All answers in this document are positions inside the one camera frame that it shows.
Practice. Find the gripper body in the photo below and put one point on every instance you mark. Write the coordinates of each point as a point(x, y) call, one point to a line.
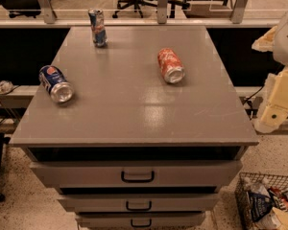
point(287, 43)

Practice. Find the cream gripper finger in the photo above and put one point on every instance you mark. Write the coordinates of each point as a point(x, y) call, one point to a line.
point(269, 118)

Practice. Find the red coke can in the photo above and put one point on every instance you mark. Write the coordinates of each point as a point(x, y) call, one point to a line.
point(170, 66)

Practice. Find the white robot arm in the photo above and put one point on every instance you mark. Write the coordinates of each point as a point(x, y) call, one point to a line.
point(275, 41)

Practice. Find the blue red bull can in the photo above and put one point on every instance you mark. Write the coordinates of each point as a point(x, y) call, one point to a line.
point(98, 27)

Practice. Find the blue pepsi can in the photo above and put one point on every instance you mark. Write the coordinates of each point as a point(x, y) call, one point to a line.
point(55, 83)

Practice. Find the red snack bag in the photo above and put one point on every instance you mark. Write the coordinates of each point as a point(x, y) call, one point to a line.
point(279, 198)

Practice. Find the blue snack bag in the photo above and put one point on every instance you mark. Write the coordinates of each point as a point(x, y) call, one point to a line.
point(261, 205)

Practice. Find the yellow snack bag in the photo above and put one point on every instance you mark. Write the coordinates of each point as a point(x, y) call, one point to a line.
point(282, 219)

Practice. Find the grey drawer cabinet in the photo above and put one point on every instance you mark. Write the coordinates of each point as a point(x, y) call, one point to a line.
point(126, 118)

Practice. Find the black office chair centre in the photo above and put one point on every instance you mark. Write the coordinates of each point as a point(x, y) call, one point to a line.
point(164, 8)

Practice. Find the wire basket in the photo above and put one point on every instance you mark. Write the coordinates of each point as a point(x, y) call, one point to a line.
point(258, 183)

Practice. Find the top drawer black handle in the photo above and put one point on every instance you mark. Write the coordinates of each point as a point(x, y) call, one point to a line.
point(138, 178)

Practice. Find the drawer black handle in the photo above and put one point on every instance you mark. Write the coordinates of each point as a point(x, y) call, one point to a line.
point(138, 207)
point(140, 223)
point(138, 178)

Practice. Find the middle drawer black handle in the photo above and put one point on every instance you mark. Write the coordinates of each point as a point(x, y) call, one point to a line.
point(138, 207)

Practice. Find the bottom drawer black handle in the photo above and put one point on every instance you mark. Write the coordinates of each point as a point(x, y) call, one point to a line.
point(140, 223)

